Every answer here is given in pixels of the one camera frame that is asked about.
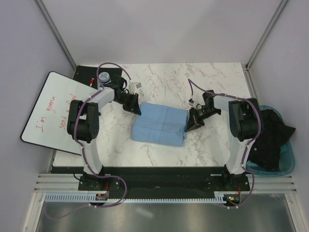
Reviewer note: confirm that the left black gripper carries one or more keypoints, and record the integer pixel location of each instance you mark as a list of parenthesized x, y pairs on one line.
[(133, 107)]

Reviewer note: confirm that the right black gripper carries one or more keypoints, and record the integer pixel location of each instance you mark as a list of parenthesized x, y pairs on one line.
[(193, 122)]

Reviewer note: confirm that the light blue long sleeve shirt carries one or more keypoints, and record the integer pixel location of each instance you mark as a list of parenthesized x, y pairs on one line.
[(160, 124)]

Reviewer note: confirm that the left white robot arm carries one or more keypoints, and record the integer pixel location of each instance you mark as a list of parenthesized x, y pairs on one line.
[(83, 120)]

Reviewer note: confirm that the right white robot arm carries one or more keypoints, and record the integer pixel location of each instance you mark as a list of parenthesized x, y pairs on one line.
[(244, 123)]

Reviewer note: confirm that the blue white round container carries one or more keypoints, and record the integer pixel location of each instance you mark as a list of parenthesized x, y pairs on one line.
[(104, 77)]

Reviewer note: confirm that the black mat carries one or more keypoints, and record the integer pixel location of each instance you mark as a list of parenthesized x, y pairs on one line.
[(85, 74)]

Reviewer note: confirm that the black clothes in bin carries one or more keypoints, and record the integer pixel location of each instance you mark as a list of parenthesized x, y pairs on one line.
[(266, 150)]

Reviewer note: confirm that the white dry-erase board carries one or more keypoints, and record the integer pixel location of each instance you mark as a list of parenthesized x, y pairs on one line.
[(47, 123)]

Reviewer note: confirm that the teal plastic bin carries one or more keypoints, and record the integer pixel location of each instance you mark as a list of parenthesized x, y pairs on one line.
[(287, 161)]

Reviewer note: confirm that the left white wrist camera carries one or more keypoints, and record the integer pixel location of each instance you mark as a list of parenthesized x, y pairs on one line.
[(133, 87)]

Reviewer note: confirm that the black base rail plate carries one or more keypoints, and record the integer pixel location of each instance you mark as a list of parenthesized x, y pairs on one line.
[(164, 182)]

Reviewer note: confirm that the white slotted cable duct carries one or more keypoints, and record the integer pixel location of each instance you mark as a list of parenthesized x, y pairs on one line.
[(103, 198)]

